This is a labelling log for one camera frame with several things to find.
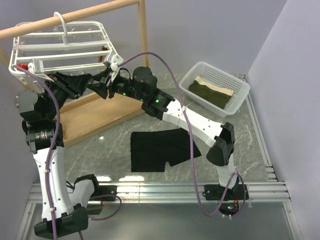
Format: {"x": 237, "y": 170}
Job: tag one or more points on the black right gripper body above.
{"x": 119, "y": 85}

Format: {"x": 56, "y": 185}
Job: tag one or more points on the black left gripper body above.
{"x": 61, "y": 84}

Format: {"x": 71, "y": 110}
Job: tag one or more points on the white plastic clip hanger frame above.
{"x": 77, "y": 47}

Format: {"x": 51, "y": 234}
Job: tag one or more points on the black underwear shorts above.
{"x": 150, "y": 151}

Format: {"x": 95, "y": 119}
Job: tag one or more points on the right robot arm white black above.
{"x": 159, "y": 104}

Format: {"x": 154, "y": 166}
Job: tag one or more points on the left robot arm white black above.
{"x": 63, "y": 213}

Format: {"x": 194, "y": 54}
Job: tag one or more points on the wooden clothes rack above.
{"x": 89, "y": 114}

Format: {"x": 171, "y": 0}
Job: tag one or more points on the dark green garment in basket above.
{"x": 214, "y": 97}

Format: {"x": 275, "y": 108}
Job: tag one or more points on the beige garment in basket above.
{"x": 213, "y": 87}

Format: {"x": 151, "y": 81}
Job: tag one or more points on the white perforated plastic basket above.
{"x": 233, "y": 89}

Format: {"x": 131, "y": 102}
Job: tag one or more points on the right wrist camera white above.
{"x": 112, "y": 60}

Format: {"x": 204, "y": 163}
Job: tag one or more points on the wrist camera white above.
{"x": 36, "y": 66}
{"x": 112, "y": 60}

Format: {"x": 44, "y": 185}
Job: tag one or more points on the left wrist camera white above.
{"x": 36, "y": 66}

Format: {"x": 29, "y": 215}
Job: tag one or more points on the aluminium rail frame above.
{"x": 175, "y": 192}

